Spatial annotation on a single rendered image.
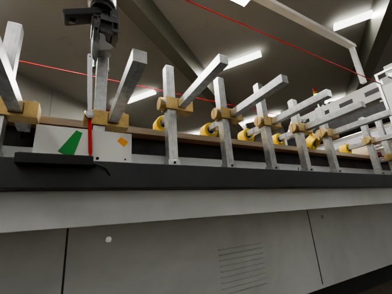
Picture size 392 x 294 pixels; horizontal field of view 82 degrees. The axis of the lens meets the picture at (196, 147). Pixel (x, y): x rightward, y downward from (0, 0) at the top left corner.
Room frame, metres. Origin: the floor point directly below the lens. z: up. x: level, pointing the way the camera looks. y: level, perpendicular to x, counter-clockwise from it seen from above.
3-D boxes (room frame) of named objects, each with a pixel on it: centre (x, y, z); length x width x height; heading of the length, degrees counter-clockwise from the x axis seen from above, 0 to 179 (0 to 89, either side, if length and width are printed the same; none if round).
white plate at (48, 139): (0.63, 0.32, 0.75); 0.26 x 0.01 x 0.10; 120
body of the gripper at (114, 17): (0.59, 0.28, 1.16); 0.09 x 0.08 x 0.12; 119
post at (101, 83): (0.67, 0.31, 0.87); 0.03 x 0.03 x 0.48; 30
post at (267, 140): (1.04, -0.34, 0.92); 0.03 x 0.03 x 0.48; 30
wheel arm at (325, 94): (1.01, -0.41, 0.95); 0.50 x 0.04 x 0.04; 30
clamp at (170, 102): (0.80, 0.07, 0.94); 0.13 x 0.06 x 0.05; 120
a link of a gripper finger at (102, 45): (0.58, 0.27, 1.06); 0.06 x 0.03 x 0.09; 119
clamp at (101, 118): (0.68, 0.29, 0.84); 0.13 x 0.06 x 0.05; 120
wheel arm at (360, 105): (1.13, -0.63, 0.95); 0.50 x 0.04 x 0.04; 30
